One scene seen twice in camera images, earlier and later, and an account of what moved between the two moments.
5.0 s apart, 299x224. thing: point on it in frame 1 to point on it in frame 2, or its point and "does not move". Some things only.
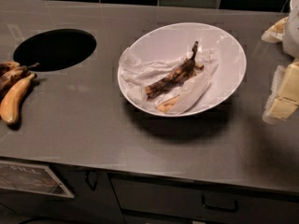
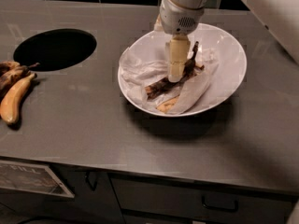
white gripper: (291, 35) to (177, 18)
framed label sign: (25, 177) does not move
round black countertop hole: (54, 49) does not move
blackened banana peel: (183, 72) does not move
